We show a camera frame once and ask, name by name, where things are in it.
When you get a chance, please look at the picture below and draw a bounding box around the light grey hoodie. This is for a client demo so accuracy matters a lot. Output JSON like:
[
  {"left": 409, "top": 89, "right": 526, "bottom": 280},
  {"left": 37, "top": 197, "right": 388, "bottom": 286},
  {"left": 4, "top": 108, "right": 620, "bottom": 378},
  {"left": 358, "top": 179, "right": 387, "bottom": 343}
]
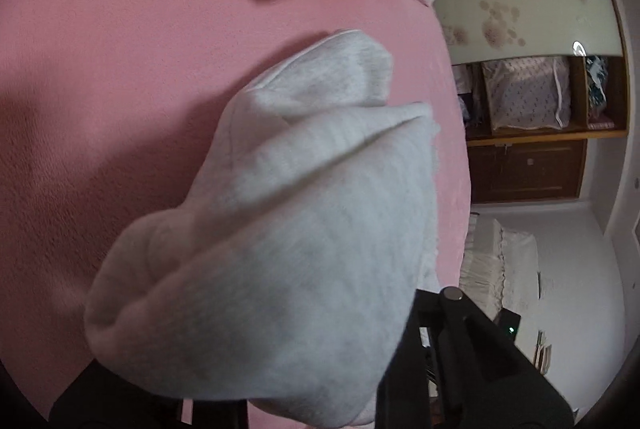
[{"left": 84, "top": 29, "right": 442, "bottom": 427}]

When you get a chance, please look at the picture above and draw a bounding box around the black device with green light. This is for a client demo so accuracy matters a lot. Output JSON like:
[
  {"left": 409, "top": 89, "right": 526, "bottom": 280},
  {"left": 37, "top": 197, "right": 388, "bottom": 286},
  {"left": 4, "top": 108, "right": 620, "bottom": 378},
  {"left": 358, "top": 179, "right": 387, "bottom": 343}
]
[{"left": 495, "top": 308, "right": 524, "bottom": 341}]

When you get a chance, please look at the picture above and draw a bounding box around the floral door wardrobe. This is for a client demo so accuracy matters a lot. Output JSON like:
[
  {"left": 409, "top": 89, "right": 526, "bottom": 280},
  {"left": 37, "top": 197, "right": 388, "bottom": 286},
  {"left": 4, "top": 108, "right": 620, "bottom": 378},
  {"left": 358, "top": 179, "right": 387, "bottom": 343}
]
[{"left": 425, "top": 0, "right": 632, "bottom": 146}]

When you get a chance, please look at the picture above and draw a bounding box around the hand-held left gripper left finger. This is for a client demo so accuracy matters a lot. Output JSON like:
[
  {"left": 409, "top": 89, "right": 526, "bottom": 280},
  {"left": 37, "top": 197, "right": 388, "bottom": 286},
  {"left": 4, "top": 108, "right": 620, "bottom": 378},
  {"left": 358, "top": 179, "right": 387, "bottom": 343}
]
[{"left": 49, "top": 359, "right": 250, "bottom": 429}]

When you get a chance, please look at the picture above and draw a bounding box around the dark patterned cloth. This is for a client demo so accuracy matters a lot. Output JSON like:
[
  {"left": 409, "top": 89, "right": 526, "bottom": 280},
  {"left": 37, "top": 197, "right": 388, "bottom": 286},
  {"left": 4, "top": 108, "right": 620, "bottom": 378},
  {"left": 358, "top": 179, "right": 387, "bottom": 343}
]
[{"left": 585, "top": 55, "right": 612, "bottom": 120}]

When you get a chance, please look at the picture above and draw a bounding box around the pink bed blanket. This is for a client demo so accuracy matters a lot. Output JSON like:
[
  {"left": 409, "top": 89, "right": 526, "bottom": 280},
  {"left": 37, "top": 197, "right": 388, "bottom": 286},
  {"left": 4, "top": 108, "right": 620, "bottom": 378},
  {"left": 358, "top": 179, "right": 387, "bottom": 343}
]
[{"left": 0, "top": 0, "right": 473, "bottom": 429}]

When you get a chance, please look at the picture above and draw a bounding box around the patterned storage bag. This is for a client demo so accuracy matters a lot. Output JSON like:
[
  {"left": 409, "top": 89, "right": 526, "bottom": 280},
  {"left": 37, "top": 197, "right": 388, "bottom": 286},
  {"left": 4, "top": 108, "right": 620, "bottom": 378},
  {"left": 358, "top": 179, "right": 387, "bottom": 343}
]
[{"left": 482, "top": 56, "right": 571, "bottom": 132}]

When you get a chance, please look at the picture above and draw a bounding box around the cream covered sofa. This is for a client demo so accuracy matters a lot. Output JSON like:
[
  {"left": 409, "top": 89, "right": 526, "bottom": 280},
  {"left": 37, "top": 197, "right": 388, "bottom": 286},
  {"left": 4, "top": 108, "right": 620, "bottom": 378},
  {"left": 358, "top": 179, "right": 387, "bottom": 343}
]
[{"left": 459, "top": 213, "right": 543, "bottom": 316}]

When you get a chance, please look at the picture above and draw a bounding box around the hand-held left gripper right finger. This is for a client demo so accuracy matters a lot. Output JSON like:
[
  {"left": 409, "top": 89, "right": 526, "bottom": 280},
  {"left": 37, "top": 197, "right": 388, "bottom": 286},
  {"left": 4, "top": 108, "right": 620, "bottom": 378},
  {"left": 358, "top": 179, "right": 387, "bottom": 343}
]
[{"left": 376, "top": 286, "right": 574, "bottom": 429}]

